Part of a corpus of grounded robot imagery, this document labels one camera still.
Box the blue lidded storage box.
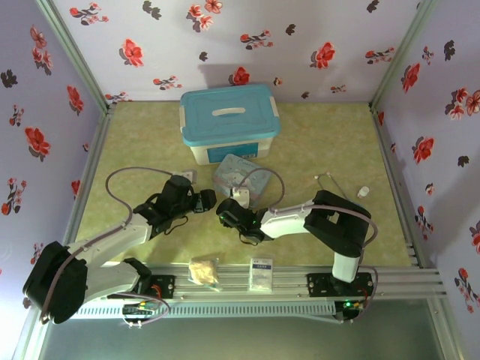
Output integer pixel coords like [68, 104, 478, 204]
[178, 84, 282, 166]

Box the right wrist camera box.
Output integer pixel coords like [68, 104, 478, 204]
[230, 187, 251, 209]

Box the aluminium table side rail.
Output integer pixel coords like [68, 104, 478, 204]
[369, 104, 428, 268]
[61, 104, 116, 248]

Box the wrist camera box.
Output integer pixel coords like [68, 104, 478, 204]
[170, 170, 198, 185]
[230, 187, 251, 209]

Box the grey left arm cable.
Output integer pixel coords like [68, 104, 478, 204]
[39, 166, 192, 329]

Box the aluminium frame rail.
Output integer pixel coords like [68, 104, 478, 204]
[33, 263, 447, 302]

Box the clear plastic bag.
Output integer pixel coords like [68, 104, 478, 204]
[187, 256, 222, 293]

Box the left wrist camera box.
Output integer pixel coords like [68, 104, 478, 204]
[170, 170, 198, 185]

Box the small controller board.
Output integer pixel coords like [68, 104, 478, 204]
[122, 303, 157, 318]
[339, 299, 363, 314]

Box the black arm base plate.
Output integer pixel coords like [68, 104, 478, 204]
[306, 272, 376, 297]
[108, 274, 176, 300]

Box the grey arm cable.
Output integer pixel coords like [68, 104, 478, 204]
[39, 166, 192, 329]
[235, 167, 380, 326]

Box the aluminium corner post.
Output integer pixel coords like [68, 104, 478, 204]
[35, 0, 110, 110]
[370, 0, 440, 107]

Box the white slotted cable duct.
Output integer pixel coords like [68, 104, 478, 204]
[48, 301, 337, 320]

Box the grey right arm cable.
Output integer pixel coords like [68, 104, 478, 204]
[235, 167, 380, 326]

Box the white paper packet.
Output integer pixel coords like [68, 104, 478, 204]
[249, 256, 274, 293]

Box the blue tube stethoscope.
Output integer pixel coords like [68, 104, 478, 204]
[313, 171, 352, 200]

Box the cartoon tin box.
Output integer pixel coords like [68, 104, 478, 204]
[211, 153, 273, 209]

